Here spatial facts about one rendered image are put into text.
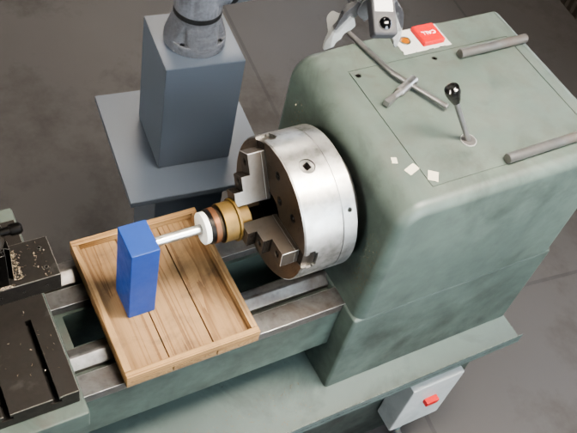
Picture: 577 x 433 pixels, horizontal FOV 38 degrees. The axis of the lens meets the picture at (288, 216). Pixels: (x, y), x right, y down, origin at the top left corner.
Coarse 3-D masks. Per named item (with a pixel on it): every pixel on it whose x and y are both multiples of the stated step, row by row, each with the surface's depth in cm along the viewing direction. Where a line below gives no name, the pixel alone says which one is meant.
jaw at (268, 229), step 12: (264, 216) 172; (276, 216) 172; (252, 228) 169; (264, 228) 170; (276, 228) 170; (252, 240) 170; (264, 240) 168; (276, 240) 168; (288, 240) 169; (264, 252) 170; (276, 252) 168; (288, 252) 166; (300, 252) 168; (312, 252) 167; (300, 264) 169
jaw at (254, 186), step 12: (240, 156) 171; (252, 156) 169; (264, 156) 170; (252, 168) 169; (264, 168) 171; (240, 180) 169; (252, 180) 170; (264, 180) 171; (228, 192) 172; (240, 192) 170; (252, 192) 171; (264, 192) 172; (240, 204) 170
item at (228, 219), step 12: (216, 204) 170; (228, 204) 170; (216, 216) 168; (228, 216) 168; (240, 216) 168; (216, 228) 167; (228, 228) 168; (240, 228) 169; (216, 240) 169; (228, 240) 170; (240, 240) 172
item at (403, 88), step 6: (408, 78) 180; (414, 78) 180; (402, 84) 178; (408, 84) 179; (396, 90) 178; (402, 90) 177; (408, 90) 179; (390, 96) 176; (396, 96) 176; (384, 102) 175; (390, 102) 175
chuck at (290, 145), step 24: (264, 144) 169; (288, 144) 167; (312, 144) 168; (240, 168) 184; (288, 168) 163; (288, 192) 165; (312, 192) 163; (336, 192) 165; (288, 216) 168; (312, 216) 163; (336, 216) 166; (312, 240) 165; (336, 240) 168; (288, 264) 174; (312, 264) 170
